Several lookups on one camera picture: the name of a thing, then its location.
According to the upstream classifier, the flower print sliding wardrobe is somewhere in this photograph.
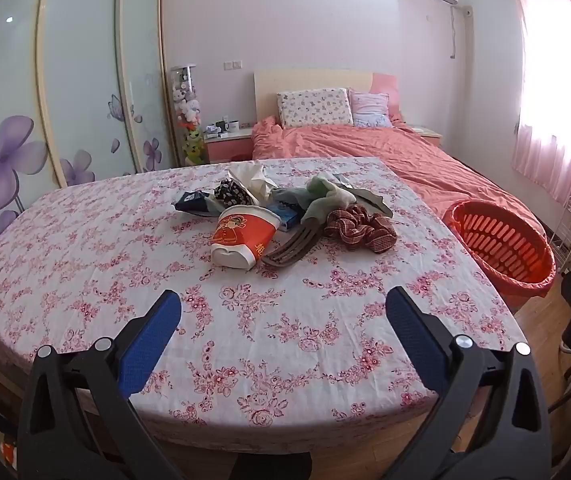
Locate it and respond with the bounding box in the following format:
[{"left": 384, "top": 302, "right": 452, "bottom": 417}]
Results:
[{"left": 0, "top": 0, "right": 176, "bottom": 271}]

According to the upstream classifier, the blue tissue pack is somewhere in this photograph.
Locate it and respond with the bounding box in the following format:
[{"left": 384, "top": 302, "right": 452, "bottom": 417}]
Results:
[{"left": 268, "top": 202, "right": 303, "bottom": 233}]

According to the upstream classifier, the pink curtain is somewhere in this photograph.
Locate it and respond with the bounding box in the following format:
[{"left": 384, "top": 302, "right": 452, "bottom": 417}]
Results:
[{"left": 510, "top": 0, "right": 571, "bottom": 206}]

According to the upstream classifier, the red plaid cloth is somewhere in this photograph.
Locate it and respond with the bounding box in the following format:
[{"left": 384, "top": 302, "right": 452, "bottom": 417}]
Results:
[{"left": 324, "top": 205, "right": 397, "bottom": 254}]

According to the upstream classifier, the crumpled white tissue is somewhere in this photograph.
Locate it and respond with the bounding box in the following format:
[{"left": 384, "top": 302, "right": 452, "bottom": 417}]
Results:
[{"left": 228, "top": 162, "right": 278, "bottom": 206}]

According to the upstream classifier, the pink white nightstand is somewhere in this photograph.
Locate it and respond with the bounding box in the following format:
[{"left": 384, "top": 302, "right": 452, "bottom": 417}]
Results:
[
  {"left": 204, "top": 127, "right": 255, "bottom": 163},
  {"left": 408, "top": 124, "right": 443, "bottom": 148}
]

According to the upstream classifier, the grey green sock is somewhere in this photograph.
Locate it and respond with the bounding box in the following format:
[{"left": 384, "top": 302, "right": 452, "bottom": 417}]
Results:
[{"left": 271, "top": 174, "right": 361, "bottom": 226}]

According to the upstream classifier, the red white paper cup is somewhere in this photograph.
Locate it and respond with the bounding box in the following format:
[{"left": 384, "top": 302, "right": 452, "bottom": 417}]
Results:
[{"left": 210, "top": 205, "right": 282, "bottom": 271}]

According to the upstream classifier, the salmon pink duvet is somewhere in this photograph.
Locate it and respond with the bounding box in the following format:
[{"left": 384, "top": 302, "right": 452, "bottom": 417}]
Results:
[{"left": 251, "top": 116, "right": 546, "bottom": 241}]

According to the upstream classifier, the white air conditioner pipe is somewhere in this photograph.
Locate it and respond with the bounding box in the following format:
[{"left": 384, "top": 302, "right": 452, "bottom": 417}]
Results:
[{"left": 448, "top": 4, "right": 473, "bottom": 61}]

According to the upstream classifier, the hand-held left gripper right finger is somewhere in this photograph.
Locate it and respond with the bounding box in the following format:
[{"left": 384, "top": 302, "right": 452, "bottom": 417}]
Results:
[{"left": 380, "top": 286, "right": 552, "bottom": 480}]

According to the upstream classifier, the pink floral tablecloth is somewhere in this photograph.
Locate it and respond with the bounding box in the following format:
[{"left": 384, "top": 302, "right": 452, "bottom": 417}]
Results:
[{"left": 0, "top": 156, "right": 526, "bottom": 453}]

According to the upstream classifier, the white floral pillow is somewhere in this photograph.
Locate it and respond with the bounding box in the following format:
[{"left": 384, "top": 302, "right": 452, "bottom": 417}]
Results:
[{"left": 277, "top": 88, "right": 355, "bottom": 128}]

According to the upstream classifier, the dark blue packet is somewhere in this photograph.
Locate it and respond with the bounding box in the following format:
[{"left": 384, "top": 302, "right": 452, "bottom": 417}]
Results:
[{"left": 172, "top": 190, "right": 221, "bottom": 218}]

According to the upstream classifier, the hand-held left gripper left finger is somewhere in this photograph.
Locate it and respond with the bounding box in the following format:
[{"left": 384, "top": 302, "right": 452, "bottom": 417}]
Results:
[{"left": 18, "top": 289, "right": 186, "bottom": 480}]

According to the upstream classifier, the orange laundry basket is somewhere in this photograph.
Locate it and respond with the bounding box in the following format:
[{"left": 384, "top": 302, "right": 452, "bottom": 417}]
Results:
[{"left": 442, "top": 200, "right": 557, "bottom": 306}]

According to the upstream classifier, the black white floral scrunchie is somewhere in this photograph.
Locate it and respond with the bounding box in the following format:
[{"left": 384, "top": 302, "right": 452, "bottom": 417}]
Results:
[{"left": 214, "top": 178, "right": 260, "bottom": 208}]

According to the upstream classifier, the pink striped pillow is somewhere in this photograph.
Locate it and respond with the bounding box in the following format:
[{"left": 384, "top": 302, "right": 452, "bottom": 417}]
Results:
[{"left": 349, "top": 90, "right": 393, "bottom": 128}]

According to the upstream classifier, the beige pink headboard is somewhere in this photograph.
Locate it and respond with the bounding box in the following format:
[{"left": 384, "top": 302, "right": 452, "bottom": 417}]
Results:
[{"left": 254, "top": 70, "right": 399, "bottom": 126}]

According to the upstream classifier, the clear plush toy tube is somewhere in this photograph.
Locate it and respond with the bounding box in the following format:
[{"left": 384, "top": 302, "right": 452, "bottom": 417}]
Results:
[{"left": 170, "top": 63, "right": 205, "bottom": 167}]

